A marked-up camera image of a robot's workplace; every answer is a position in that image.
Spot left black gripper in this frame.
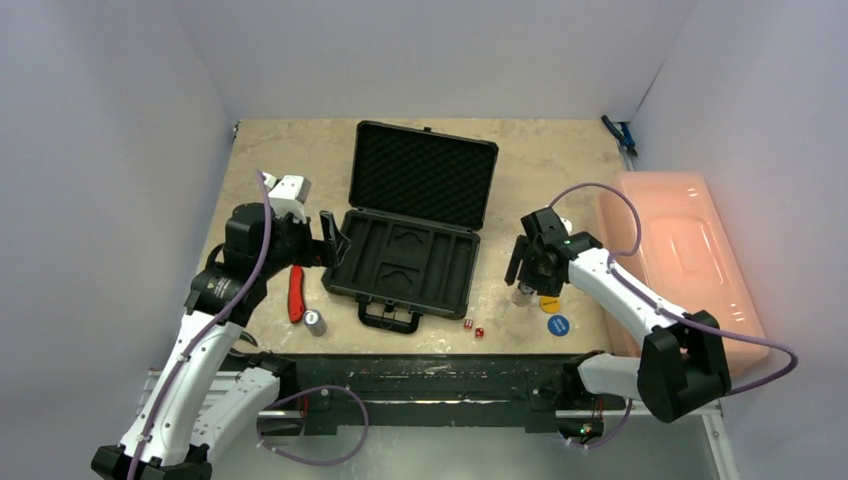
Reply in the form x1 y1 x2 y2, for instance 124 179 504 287
257 204 349 279

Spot purple poker chip stack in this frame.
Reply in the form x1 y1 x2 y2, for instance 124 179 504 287
302 309 327 337

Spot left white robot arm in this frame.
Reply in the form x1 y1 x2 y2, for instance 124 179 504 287
91 201 349 479

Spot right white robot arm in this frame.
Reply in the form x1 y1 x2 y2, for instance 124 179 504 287
505 207 732 423

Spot black poker set case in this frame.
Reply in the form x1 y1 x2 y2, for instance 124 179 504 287
322 120 499 334

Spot red black folding knife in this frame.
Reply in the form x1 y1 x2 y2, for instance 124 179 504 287
287 265 307 324

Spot yellow dealer button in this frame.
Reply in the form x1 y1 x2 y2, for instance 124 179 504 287
538 296 561 315

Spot blue dealer button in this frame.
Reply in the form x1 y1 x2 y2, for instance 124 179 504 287
547 315 570 337

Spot pink translucent plastic bin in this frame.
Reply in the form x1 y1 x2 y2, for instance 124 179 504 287
596 172 764 338

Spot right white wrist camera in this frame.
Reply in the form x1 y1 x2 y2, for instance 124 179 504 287
559 217 573 235

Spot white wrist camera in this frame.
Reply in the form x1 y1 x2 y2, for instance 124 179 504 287
262 172 312 224
559 217 573 235

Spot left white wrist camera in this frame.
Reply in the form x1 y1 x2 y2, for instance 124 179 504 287
262 172 312 224

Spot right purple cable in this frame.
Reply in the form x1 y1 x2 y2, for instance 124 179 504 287
547 182 800 397

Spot blue handled pliers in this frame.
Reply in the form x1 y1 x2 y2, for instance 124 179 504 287
600 115 638 157

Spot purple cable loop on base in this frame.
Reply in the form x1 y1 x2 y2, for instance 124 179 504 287
256 385 370 468

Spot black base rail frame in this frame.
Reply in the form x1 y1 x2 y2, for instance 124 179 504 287
205 353 626 443

